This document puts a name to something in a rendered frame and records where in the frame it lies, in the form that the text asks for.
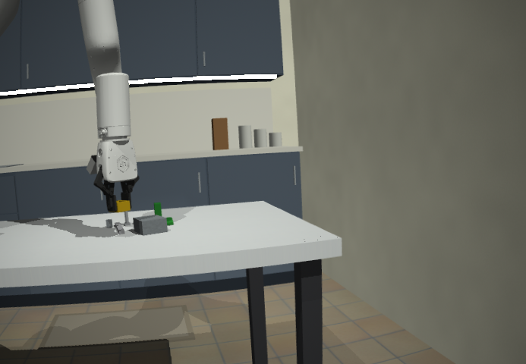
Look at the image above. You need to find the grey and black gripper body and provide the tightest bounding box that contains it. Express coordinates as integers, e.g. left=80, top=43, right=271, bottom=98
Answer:
left=96, top=138, right=137, bottom=183

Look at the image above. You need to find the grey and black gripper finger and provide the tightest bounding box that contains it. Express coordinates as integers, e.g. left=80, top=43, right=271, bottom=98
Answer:
left=93, top=166, right=117, bottom=212
left=121, top=175, right=139, bottom=207

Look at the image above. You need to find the yellow square nut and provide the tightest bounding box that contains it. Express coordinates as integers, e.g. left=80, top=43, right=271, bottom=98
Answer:
left=116, top=200, right=131, bottom=212

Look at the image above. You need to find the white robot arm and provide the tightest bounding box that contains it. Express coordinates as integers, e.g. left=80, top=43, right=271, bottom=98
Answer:
left=0, top=0, right=131, bottom=140

